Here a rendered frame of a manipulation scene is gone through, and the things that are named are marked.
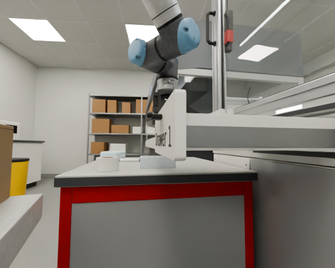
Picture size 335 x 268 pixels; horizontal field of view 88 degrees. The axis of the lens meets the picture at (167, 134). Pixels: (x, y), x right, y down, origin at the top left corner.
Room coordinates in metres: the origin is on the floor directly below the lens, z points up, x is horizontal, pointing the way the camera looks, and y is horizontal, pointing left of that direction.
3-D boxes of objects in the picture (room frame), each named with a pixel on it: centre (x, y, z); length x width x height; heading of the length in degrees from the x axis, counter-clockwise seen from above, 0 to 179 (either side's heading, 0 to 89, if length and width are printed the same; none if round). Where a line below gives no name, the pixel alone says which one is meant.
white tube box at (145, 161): (0.65, 0.04, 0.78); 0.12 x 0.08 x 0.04; 98
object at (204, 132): (0.44, -0.20, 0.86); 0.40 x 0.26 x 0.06; 100
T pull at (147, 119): (0.40, 0.03, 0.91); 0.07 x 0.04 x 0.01; 10
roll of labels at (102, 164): (0.56, 0.19, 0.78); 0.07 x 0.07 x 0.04
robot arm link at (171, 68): (0.62, 0.00, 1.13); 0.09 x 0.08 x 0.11; 138
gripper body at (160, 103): (0.62, 0.01, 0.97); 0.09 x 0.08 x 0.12; 98
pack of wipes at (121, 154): (0.97, 0.29, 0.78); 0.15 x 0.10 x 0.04; 178
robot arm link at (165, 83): (0.62, 0.00, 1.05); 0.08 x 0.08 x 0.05
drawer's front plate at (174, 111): (0.40, 0.01, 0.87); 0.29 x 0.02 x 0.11; 10
